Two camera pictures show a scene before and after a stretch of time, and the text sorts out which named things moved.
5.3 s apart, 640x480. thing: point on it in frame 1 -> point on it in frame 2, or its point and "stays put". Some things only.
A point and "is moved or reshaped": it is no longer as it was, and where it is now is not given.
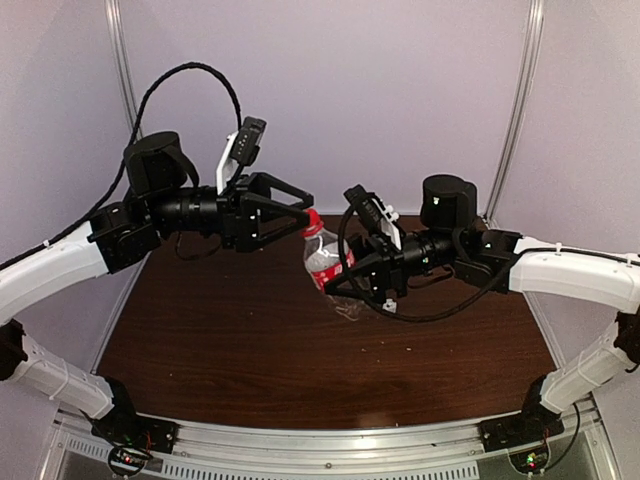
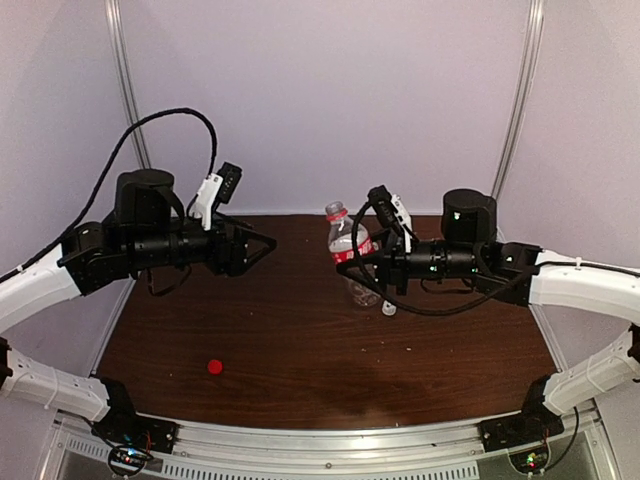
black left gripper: x=239 y=219 -> x=232 y=261
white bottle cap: x=390 y=305 stays put
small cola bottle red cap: x=324 y=251 is moved or reshaped
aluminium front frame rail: x=436 y=452 stays put
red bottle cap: x=315 y=226 -> x=215 y=366
